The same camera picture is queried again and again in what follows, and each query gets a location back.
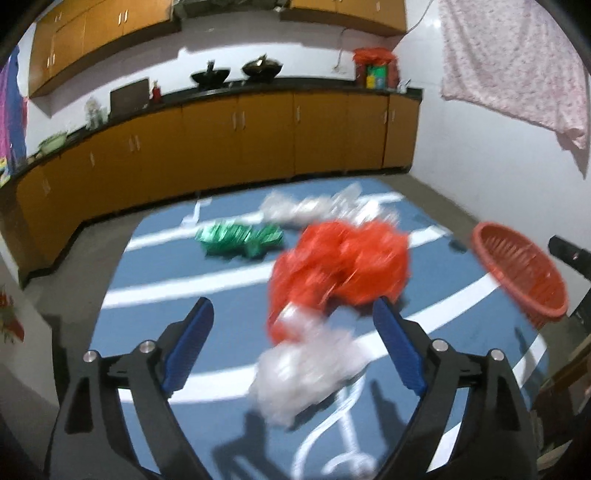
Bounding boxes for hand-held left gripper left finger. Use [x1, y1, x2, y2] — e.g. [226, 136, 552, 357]
[44, 296, 215, 480]

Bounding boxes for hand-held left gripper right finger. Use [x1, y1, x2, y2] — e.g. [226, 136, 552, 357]
[372, 296, 542, 480]

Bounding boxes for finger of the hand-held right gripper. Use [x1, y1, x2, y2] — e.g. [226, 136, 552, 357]
[547, 235, 591, 278]

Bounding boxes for red plastic basket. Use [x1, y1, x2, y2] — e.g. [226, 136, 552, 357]
[471, 222, 570, 330]

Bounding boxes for red plastic bag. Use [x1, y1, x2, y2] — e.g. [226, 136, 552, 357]
[342, 219, 413, 306]
[267, 220, 356, 343]

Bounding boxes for white plastic bag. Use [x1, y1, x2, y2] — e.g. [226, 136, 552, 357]
[250, 307, 371, 428]

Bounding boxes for green plastic bag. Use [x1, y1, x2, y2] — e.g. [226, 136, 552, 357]
[195, 220, 284, 260]

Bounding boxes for clear plastic bag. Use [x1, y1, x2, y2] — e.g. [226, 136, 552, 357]
[261, 183, 402, 228]

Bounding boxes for blue striped tablecloth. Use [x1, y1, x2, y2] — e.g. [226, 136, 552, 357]
[88, 178, 550, 480]

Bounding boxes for wooden stool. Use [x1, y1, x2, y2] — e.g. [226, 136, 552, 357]
[531, 342, 591, 462]

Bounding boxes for floral hanging cloth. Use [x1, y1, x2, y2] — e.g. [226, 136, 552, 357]
[436, 0, 591, 151]

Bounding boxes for wooden base cabinets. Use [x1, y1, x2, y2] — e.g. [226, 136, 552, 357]
[14, 90, 421, 282]

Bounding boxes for green basin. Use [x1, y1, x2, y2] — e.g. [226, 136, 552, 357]
[38, 132, 69, 155]

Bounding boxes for clear glass jar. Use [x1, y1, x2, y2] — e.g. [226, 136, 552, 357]
[85, 97, 105, 129]

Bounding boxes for black kitchen countertop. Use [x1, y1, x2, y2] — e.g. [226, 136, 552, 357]
[0, 78, 423, 185]

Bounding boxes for dark cutting board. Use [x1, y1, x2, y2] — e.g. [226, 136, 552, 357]
[110, 78, 151, 116]

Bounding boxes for red bag on containers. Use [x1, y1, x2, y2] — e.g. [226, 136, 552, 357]
[353, 47, 398, 66]

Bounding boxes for black wok with lid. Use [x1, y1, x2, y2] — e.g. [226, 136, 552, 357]
[242, 54, 283, 83]

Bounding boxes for purple hanging cloth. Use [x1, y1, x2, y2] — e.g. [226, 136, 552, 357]
[0, 46, 29, 174]

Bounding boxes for white cable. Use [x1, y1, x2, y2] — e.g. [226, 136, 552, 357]
[335, 0, 435, 70]

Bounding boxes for wooden wall cabinets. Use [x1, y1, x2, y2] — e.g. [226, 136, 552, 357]
[28, 0, 407, 97]

